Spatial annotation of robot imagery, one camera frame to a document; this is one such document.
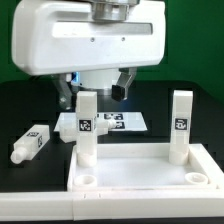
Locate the white L-shaped fence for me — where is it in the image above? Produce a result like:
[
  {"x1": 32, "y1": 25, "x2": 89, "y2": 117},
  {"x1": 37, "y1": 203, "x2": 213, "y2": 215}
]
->
[{"x1": 0, "y1": 172, "x2": 224, "y2": 221}]

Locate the white desk top tray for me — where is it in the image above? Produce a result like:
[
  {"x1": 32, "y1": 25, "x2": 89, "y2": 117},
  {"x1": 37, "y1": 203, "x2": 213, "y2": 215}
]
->
[{"x1": 67, "y1": 143, "x2": 222, "y2": 192}]

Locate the white marker sheet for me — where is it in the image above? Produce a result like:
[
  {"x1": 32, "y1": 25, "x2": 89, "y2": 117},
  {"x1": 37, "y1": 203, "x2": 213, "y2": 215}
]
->
[{"x1": 54, "y1": 112, "x2": 147, "y2": 132}]

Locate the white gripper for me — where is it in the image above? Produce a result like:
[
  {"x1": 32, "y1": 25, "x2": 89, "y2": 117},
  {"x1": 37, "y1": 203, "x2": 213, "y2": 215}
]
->
[{"x1": 12, "y1": 0, "x2": 165, "y2": 110}]

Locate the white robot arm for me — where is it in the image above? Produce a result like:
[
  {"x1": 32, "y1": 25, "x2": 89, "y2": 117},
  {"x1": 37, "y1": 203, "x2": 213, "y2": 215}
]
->
[{"x1": 12, "y1": 0, "x2": 166, "y2": 108}]

